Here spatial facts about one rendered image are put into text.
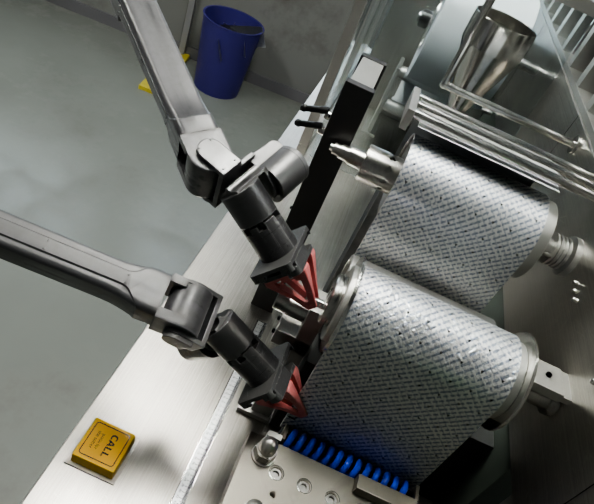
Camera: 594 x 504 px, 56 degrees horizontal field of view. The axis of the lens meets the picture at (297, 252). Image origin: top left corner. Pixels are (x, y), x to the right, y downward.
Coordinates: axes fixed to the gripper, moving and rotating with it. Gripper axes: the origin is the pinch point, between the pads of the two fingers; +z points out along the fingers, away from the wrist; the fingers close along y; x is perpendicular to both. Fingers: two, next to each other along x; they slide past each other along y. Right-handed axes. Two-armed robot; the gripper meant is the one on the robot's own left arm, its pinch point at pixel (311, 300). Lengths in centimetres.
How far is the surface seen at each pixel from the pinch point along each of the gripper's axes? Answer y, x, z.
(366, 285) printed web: 2.4, 9.8, -1.0
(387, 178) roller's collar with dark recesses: -20.9, 12.0, -5.1
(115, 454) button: 15.5, -35.0, 6.3
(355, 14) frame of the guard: -95, 3, -24
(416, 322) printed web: 4.1, 14.0, 5.6
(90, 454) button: 17.1, -37.1, 3.8
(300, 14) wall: -327, -80, -24
